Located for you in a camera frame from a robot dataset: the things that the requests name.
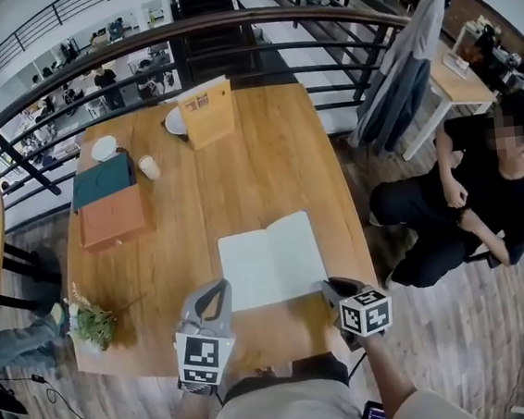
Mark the white plate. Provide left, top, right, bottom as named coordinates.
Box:
left=159, top=105, right=190, bottom=144

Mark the white ceramic cup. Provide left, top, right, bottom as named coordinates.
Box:
left=137, top=154, right=163, bottom=182

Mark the person's right forearm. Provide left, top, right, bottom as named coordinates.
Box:
left=363, top=329, right=423, bottom=419

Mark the white flower bouquet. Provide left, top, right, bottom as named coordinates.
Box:
left=62, top=274, right=152, bottom=355

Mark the black floor cable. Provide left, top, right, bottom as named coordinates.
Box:
left=27, top=362, right=159, bottom=419

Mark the orange leather box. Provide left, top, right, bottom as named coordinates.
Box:
left=76, top=183, right=150, bottom=254

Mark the person's beige shirt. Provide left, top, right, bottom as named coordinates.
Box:
left=205, top=352, right=485, bottom=419

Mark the small wooden side desk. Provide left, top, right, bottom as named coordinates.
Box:
left=391, top=35, right=504, bottom=162

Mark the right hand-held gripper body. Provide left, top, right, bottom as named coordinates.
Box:
left=328, top=284, right=397, bottom=355

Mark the patterned wristband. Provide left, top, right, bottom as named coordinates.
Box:
left=176, top=378, right=218, bottom=402

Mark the white book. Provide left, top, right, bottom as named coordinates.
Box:
left=441, top=49, right=472, bottom=81

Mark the dark staircase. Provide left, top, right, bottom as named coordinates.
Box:
left=177, top=0, right=249, bottom=82

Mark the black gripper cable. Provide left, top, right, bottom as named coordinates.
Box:
left=344, top=351, right=369, bottom=382

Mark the grey hanging coat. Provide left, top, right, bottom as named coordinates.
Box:
left=335, top=0, right=461, bottom=158

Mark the white bowl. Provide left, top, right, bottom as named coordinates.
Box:
left=89, top=135, right=119, bottom=163

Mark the black curved metal railing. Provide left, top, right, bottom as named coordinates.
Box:
left=0, top=0, right=427, bottom=223

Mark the teal book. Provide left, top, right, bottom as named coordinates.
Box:
left=67, top=151, right=140, bottom=214

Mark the white notebook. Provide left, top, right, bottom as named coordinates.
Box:
left=215, top=207, right=331, bottom=314

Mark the black straight balcony railing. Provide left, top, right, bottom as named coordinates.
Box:
left=0, top=0, right=172, bottom=77

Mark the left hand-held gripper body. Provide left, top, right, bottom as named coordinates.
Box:
left=172, top=315, right=241, bottom=390

